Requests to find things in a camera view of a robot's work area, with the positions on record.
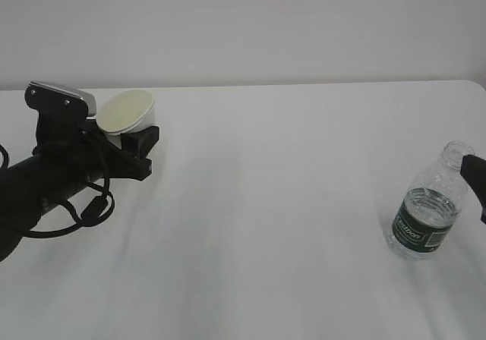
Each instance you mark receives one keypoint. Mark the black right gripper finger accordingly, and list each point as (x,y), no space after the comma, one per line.
(473,170)

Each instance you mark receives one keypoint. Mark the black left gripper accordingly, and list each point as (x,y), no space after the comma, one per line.
(85,149)

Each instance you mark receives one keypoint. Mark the white paper cup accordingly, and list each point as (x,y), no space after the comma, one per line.
(127,112)

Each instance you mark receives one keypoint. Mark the clear water bottle green label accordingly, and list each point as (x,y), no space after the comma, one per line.
(431,205)

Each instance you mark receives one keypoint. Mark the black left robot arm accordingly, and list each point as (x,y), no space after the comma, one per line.
(66,183)

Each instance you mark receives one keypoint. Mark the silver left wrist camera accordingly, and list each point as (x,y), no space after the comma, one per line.
(59,101)

